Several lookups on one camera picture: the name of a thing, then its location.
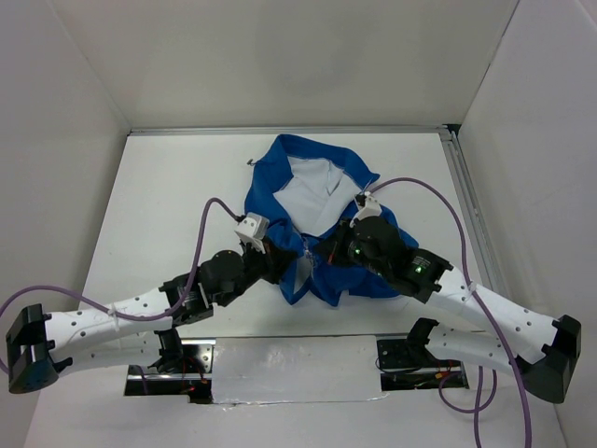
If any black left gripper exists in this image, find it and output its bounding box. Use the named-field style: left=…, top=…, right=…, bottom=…
left=217, top=236, right=298, bottom=307

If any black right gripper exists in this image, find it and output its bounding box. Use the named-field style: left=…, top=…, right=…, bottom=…
left=313, top=216, right=389, bottom=277

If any blue jacket with white lining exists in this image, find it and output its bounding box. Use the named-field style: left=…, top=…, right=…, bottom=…
left=244, top=134, right=398, bottom=306

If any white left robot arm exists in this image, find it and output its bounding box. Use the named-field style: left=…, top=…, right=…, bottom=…
left=6, top=245, right=297, bottom=394

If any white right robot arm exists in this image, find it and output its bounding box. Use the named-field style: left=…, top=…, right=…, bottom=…
left=314, top=217, right=581, bottom=404

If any white taped cover panel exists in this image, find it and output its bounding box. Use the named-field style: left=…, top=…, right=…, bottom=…
left=211, top=336, right=384, bottom=405

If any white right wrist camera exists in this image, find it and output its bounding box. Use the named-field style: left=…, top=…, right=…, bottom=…
left=352, top=191, right=382, bottom=226

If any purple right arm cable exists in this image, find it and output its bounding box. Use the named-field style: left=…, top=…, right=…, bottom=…
left=368, top=176, right=534, bottom=448

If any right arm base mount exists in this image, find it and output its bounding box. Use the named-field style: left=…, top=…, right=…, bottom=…
left=375, top=337, right=468, bottom=392

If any aluminium right side rail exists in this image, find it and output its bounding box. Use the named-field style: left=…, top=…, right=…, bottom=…
left=440, top=124, right=509, bottom=297

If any aluminium table edge rail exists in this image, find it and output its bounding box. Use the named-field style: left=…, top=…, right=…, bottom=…
left=130, top=124, right=462, bottom=136

